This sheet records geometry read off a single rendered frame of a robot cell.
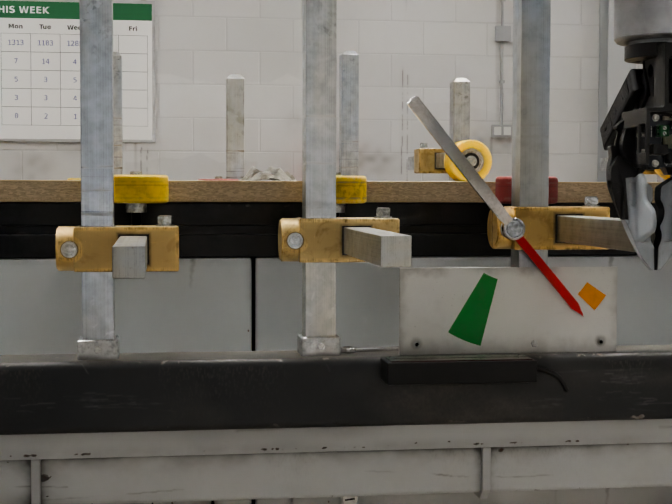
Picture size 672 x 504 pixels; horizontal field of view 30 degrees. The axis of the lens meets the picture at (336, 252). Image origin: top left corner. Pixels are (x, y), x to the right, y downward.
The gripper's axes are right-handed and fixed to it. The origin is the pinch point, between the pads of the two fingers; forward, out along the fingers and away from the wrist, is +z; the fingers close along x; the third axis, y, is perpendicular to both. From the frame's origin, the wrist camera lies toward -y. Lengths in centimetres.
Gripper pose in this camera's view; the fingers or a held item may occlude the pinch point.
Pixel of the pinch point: (651, 256)
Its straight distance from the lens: 125.2
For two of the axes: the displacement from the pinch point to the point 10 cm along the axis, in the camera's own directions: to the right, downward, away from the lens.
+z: -0.1, 10.0, 0.3
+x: 9.9, 0.0, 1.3
